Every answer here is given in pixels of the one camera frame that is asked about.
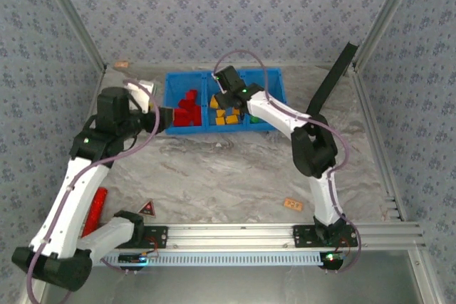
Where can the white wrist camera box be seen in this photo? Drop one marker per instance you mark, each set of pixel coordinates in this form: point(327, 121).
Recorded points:
point(218, 83)
point(140, 95)

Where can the aluminium frame post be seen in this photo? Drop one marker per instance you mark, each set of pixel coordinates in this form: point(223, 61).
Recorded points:
point(71, 15)
point(388, 12)

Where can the orange brick on table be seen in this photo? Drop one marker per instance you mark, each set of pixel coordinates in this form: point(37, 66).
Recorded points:
point(293, 205)

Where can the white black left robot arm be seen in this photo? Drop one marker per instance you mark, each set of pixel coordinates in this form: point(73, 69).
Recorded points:
point(71, 204)

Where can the small orange tag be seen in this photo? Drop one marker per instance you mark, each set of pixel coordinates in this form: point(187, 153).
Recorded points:
point(121, 65)

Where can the black flat strip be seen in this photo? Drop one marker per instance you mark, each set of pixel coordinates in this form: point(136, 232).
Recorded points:
point(333, 79)

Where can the blue three-compartment plastic container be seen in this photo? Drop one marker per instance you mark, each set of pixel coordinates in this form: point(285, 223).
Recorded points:
point(185, 79)

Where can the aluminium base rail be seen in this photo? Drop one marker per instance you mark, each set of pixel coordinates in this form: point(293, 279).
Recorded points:
point(231, 234)

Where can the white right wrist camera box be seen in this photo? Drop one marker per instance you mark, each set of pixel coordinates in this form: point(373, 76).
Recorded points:
point(218, 83)

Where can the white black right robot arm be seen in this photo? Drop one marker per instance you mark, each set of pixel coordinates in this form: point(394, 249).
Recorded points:
point(274, 113)

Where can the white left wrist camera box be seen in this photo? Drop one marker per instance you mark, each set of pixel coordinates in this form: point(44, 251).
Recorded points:
point(140, 95)

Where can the aluminium back rail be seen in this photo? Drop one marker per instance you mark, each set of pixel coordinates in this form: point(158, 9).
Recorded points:
point(178, 64)

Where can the small circuit board green light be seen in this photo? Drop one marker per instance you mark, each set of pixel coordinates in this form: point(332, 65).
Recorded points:
point(130, 257)
point(331, 259)

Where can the aluminium side rail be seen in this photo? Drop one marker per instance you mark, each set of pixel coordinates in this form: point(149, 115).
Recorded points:
point(372, 122)
point(97, 90)

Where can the small red lego brick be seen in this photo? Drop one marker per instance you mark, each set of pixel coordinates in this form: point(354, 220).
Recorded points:
point(181, 117)

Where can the red glitter cylinder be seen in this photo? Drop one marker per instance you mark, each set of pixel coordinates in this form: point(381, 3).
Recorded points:
point(97, 208)

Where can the green lego brick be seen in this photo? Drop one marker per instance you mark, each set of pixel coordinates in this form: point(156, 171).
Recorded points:
point(254, 119)

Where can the triangular red warning sign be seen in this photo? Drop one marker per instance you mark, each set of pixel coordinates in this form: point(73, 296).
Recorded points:
point(147, 210)

